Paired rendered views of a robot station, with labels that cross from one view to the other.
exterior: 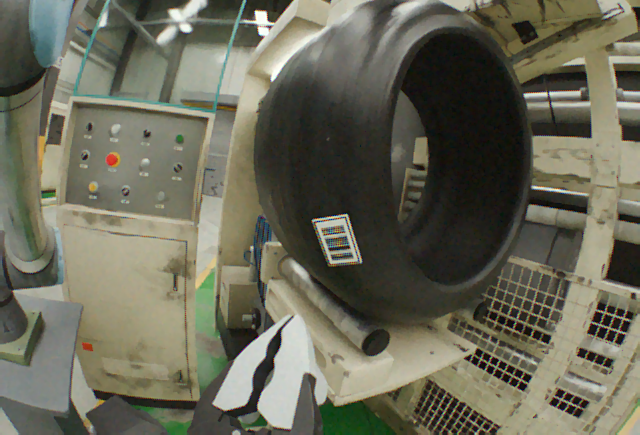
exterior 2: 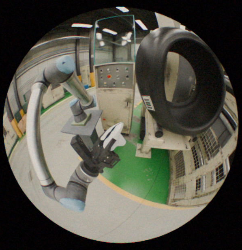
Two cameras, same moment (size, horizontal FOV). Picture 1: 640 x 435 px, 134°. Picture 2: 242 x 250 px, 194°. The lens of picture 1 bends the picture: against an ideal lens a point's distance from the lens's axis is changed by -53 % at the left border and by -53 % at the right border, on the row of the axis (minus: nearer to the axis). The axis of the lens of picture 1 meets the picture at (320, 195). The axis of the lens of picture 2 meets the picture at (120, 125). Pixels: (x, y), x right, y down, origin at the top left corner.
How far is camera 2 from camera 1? 0.13 m
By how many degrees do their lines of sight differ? 53
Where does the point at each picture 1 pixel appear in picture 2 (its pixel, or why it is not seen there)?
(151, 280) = (121, 103)
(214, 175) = not seen: hidden behind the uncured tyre
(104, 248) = (109, 96)
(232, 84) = not seen: hidden behind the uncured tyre
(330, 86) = (142, 57)
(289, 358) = (112, 133)
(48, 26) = (65, 68)
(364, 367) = (154, 139)
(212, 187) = not seen: hidden behind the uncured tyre
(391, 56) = (161, 46)
